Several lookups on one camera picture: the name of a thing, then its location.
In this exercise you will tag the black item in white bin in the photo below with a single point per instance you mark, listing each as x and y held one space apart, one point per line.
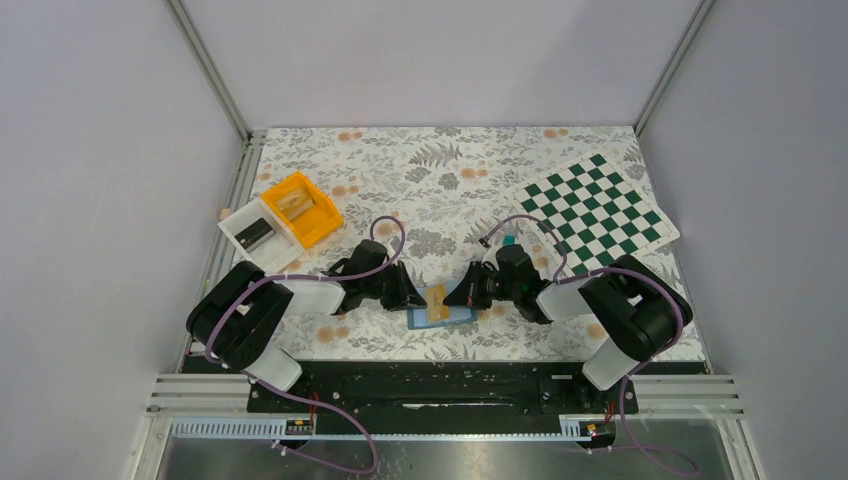
255 234

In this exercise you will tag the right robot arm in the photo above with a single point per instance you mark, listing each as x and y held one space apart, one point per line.
640 313

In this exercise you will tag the blue card holder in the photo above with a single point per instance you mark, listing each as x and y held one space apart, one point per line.
417 318

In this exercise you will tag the white plastic bin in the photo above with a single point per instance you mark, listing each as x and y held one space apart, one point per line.
275 253

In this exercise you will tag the floral table mat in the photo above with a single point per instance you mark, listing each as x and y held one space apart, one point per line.
433 192

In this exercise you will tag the green white chessboard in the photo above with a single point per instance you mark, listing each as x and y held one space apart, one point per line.
597 214

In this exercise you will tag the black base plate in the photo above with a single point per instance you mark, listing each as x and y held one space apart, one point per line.
464 398

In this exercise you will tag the item in orange bin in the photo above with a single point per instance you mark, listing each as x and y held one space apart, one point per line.
295 203

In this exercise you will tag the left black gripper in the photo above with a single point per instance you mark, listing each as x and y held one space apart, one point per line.
398 288

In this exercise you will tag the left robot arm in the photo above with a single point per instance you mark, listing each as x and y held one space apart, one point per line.
236 321

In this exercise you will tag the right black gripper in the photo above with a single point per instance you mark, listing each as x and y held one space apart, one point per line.
475 287

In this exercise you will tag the orange plastic bin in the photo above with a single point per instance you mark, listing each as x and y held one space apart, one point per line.
314 225

